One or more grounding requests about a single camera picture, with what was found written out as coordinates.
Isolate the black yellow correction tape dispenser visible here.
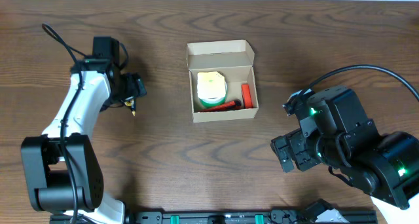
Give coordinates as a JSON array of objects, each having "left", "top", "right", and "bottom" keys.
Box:
[{"left": 124, "top": 99, "right": 136, "bottom": 116}]

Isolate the red utility knife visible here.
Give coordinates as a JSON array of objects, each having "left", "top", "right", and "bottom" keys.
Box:
[{"left": 201, "top": 100, "right": 242, "bottom": 113}]

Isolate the red mini stapler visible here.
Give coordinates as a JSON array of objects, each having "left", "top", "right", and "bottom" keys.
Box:
[{"left": 241, "top": 83, "right": 253, "bottom": 109}]

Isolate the green tape roll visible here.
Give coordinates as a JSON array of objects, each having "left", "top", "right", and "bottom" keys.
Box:
[{"left": 200, "top": 98, "right": 225, "bottom": 108}]

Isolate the yellow sticky note pad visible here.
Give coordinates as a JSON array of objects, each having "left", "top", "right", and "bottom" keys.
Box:
[{"left": 197, "top": 71, "right": 227, "bottom": 99}]

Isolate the cardboard box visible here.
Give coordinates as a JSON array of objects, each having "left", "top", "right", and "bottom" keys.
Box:
[{"left": 186, "top": 40, "right": 259, "bottom": 122}]

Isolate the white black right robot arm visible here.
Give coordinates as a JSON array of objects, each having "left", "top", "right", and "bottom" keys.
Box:
[{"left": 270, "top": 86, "right": 418, "bottom": 223}]

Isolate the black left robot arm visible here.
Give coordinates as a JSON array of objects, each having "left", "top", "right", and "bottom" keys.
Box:
[{"left": 21, "top": 57, "right": 147, "bottom": 223}]

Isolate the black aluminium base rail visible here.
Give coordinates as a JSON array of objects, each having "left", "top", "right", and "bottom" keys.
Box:
[{"left": 48, "top": 198, "right": 379, "bottom": 224}]

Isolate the black left camera cable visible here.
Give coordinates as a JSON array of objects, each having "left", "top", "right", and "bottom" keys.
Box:
[{"left": 41, "top": 22, "right": 130, "bottom": 224}]

